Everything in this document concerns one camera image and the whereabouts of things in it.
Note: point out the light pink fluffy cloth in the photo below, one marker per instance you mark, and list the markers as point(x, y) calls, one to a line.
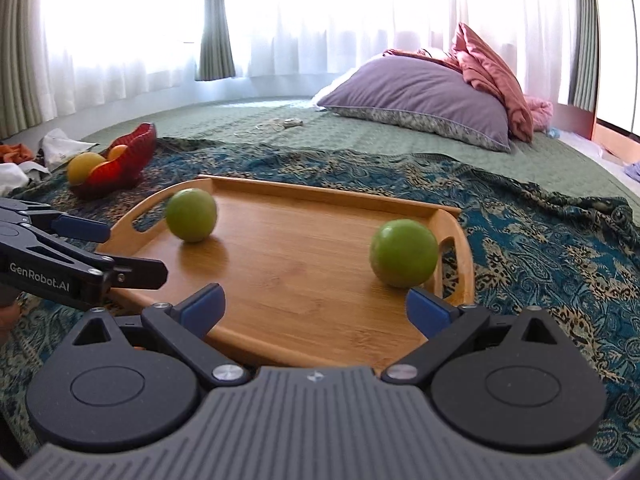
point(541, 110)

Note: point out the green curtain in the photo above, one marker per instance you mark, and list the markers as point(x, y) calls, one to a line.
point(216, 20)
point(585, 35)
point(20, 50)

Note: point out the green quilted bedspread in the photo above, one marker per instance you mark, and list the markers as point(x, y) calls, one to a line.
point(350, 135)

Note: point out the pink quilt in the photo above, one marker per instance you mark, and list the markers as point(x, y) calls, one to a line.
point(492, 75)

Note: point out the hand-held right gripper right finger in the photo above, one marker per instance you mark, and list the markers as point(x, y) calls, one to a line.
point(425, 310)

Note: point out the purple pillow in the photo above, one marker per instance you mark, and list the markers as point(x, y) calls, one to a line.
point(410, 95)

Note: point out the teal paisley blanket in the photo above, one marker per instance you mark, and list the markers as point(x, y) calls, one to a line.
point(540, 260)

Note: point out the green apple on left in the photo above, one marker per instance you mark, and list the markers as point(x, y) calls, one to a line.
point(191, 215)

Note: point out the white sheer curtain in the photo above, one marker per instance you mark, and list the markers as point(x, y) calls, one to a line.
point(340, 15)

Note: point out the white crumpled bag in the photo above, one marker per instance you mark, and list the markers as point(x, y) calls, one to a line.
point(62, 147)

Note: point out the lavender cloth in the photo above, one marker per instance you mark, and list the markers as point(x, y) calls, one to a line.
point(634, 171)

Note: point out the wooden serving tray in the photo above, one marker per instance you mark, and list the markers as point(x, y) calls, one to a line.
point(300, 270)

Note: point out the brown wooden bed frame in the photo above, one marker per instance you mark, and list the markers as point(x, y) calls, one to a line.
point(575, 122)

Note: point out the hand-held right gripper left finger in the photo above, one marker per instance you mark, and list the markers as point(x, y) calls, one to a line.
point(205, 306)

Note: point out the yellow lemon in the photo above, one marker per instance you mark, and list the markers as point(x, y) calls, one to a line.
point(85, 167)

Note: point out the white cloth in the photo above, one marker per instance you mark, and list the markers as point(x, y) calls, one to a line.
point(17, 177)

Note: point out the white wardrobe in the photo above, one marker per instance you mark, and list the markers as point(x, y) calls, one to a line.
point(620, 40)

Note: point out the small orange tangerine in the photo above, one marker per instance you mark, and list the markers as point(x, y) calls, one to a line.
point(118, 151)

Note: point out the orange cloth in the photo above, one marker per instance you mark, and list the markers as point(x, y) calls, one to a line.
point(15, 154)

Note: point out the green round citrus fruit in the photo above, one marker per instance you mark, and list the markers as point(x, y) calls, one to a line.
point(404, 252)

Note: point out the red glass bowl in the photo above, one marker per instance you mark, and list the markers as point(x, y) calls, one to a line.
point(125, 160)

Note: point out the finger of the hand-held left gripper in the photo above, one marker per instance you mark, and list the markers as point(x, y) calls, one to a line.
point(82, 227)
point(142, 272)

